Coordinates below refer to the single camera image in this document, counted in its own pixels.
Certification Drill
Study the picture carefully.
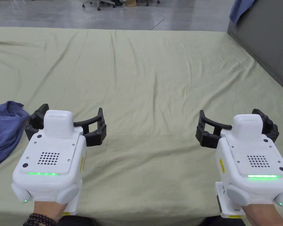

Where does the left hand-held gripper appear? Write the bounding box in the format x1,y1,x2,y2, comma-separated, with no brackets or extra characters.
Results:
11,103,107,216

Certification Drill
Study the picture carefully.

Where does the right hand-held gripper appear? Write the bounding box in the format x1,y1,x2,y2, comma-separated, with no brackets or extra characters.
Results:
196,109,283,218

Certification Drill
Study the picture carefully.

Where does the person's left forearm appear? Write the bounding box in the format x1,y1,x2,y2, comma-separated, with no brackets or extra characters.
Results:
23,212,59,226

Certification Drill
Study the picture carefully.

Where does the person's left hand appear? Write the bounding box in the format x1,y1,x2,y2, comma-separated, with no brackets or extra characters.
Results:
34,200,64,221

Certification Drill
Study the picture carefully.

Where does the person's right hand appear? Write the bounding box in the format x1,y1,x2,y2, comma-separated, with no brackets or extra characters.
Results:
244,203,283,226

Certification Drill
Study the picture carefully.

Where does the dark blue shirt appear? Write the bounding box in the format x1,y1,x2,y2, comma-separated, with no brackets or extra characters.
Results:
0,101,30,170

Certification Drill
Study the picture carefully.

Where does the bed with pale green sheet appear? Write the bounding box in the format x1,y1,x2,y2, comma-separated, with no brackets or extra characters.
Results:
0,26,283,226

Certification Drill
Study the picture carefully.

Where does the grey padded headboard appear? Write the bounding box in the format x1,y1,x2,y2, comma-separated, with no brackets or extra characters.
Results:
227,0,283,97

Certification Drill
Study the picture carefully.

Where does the blue cloth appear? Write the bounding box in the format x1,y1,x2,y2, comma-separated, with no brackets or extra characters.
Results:
229,0,256,30

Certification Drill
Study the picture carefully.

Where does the office chair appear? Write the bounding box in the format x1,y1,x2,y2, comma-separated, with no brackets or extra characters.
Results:
81,0,117,11

